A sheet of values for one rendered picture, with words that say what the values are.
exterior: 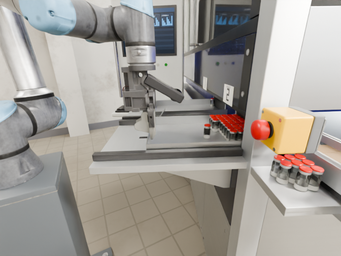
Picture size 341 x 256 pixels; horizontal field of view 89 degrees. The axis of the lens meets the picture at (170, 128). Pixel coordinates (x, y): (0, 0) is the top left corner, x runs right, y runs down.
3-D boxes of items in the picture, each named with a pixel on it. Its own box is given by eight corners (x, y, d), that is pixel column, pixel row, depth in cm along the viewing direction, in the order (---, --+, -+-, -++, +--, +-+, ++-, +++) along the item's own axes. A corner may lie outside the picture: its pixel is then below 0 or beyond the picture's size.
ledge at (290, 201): (305, 171, 43) (307, 164, 43) (360, 213, 31) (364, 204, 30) (249, 173, 43) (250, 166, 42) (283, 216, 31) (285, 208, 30)
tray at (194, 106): (212, 104, 105) (212, 98, 104) (227, 117, 81) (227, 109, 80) (156, 105, 104) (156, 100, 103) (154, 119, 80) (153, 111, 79)
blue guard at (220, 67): (180, 72, 226) (180, 58, 220) (247, 112, 44) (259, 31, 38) (180, 72, 226) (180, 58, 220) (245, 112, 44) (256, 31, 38)
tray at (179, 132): (233, 122, 73) (234, 114, 72) (267, 151, 49) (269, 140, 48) (152, 124, 73) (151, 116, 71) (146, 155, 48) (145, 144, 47)
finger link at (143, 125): (136, 139, 53) (133, 109, 50) (156, 138, 53) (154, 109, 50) (134, 144, 50) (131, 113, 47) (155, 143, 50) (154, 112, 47)
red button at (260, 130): (265, 134, 36) (268, 116, 35) (276, 143, 32) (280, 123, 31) (246, 135, 36) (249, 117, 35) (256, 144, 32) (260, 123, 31)
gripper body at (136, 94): (130, 107, 53) (125, 65, 49) (158, 106, 53) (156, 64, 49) (124, 114, 46) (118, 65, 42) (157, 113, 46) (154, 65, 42)
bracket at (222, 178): (226, 182, 60) (230, 148, 56) (229, 187, 57) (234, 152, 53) (128, 185, 59) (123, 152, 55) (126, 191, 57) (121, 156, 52)
